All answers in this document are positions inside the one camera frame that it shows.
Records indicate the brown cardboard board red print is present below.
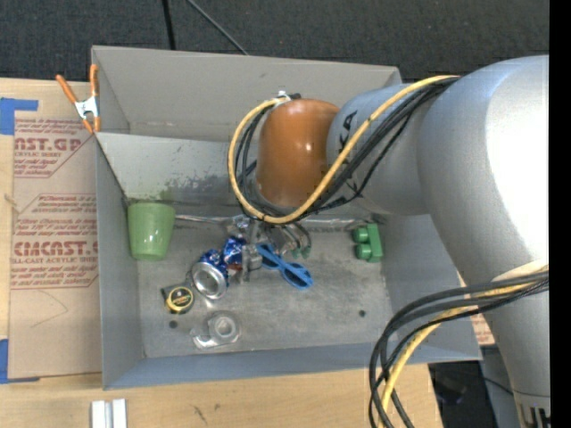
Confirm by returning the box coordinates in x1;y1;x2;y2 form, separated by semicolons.
0;77;103;383

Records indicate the green toy block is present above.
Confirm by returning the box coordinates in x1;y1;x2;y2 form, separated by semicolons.
351;222;385;264

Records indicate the crushed blue drink can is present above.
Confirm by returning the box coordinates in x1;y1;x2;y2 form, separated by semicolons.
190;235;247;301

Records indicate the grey metal bin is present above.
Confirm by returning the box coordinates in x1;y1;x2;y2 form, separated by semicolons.
90;45;484;391

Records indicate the black and yellow tape measure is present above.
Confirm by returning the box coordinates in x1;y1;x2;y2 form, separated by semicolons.
161;284;195;316

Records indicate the green plastic cup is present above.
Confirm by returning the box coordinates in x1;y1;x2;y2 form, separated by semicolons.
127;201;177;261

